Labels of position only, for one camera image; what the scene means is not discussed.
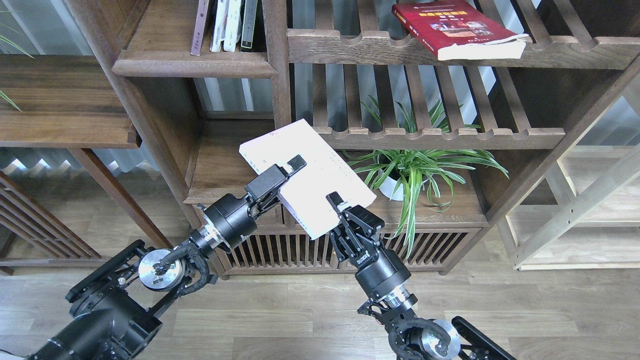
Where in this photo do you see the dark maroon Chinese book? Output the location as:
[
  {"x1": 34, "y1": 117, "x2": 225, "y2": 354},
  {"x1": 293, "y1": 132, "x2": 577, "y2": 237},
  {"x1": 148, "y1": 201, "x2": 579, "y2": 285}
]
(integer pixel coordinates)
[{"x1": 190, "y1": 0, "x2": 210, "y2": 56}]

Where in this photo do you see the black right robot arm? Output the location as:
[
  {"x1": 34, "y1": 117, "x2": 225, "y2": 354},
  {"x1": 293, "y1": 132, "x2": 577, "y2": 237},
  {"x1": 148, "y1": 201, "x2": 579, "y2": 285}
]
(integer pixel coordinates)
[{"x1": 327, "y1": 192, "x2": 513, "y2": 360}]

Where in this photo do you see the dark green standing book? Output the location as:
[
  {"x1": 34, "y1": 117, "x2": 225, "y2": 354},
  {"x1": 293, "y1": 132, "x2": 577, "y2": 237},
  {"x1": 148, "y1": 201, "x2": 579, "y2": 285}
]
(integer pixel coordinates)
[{"x1": 240, "y1": 0, "x2": 258, "y2": 52}]

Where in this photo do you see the green spider plant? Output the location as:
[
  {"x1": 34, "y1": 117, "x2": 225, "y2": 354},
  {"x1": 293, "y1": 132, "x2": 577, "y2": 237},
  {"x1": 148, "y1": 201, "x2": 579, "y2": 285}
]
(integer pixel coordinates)
[{"x1": 342, "y1": 95, "x2": 510, "y2": 258}]

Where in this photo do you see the white standing book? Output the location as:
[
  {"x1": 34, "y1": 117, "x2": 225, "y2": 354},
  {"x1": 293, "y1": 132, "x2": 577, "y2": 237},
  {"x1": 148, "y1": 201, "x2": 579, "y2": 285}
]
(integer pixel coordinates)
[
  {"x1": 209, "y1": 0, "x2": 230, "y2": 52},
  {"x1": 222, "y1": 0, "x2": 243, "y2": 52}
]

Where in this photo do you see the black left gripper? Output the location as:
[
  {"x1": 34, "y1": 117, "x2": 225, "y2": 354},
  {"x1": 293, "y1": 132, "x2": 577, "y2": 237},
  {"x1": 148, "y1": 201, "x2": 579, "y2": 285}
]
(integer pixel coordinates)
[{"x1": 198, "y1": 154, "x2": 307, "y2": 253}]

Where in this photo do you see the white standing book left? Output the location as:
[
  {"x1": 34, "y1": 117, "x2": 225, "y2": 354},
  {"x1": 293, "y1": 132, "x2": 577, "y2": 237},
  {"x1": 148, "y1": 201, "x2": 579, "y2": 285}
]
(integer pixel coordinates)
[{"x1": 209, "y1": 0, "x2": 230, "y2": 52}]

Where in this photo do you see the green plant leaves left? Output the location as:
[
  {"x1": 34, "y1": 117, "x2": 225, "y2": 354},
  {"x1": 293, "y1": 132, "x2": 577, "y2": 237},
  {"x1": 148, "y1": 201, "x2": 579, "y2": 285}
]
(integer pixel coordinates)
[{"x1": 0, "y1": 23, "x2": 35, "y2": 112}]

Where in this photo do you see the red paperback book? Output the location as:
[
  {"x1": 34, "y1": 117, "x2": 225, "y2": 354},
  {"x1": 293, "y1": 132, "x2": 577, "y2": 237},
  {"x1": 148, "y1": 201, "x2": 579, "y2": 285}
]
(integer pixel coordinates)
[{"x1": 391, "y1": 0, "x2": 527, "y2": 60}]

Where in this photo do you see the white standing book middle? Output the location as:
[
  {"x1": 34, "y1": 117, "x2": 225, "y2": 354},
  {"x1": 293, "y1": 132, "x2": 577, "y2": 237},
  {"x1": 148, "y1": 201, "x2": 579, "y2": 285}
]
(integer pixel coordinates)
[{"x1": 222, "y1": 0, "x2": 243, "y2": 52}]

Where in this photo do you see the dark slatted wooden rack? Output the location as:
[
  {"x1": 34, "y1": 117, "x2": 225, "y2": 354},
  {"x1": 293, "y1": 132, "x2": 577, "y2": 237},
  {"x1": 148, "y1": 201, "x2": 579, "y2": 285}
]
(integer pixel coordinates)
[{"x1": 0, "y1": 173, "x2": 109, "y2": 276}]

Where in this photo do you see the white plant pot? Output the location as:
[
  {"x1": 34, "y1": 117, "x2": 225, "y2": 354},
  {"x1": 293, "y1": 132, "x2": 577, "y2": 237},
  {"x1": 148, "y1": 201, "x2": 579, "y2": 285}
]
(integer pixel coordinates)
[{"x1": 375, "y1": 158, "x2": 425, "y2": 202}]

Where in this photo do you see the dark wooden bookshelf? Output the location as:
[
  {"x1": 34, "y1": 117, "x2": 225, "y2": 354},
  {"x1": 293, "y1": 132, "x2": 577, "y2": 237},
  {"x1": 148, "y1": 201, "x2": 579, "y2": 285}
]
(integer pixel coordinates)
[{"x1": 65, "y1": 0, "x2": 640, "y2": 281}]

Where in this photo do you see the dark wooden side table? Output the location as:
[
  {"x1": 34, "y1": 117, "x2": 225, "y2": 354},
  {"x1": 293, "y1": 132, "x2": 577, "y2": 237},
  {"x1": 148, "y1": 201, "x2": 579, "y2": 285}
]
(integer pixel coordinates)
[{"x1": 0, "y1": 55, "x2": 170, "y2": 248}]

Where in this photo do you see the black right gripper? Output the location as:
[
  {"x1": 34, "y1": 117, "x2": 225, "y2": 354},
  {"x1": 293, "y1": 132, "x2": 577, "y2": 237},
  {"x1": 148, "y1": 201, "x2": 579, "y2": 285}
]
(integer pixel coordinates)
[{"x1": 326, "y1": 191, "x2": 418, "y2": 306}]

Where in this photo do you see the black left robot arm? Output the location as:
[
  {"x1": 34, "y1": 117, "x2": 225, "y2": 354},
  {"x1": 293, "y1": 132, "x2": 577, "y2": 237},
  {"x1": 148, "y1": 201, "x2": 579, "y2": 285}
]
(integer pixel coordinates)
[{"x1": 27, "y1": 155, "x2": 306, "y2": 360}]

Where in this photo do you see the pale lavender white book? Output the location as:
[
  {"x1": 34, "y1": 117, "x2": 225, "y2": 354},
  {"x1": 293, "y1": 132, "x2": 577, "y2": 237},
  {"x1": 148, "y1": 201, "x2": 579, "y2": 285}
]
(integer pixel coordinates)
[{"x1": 238, "y1": 119, "x2": 377, "y2": 240}]

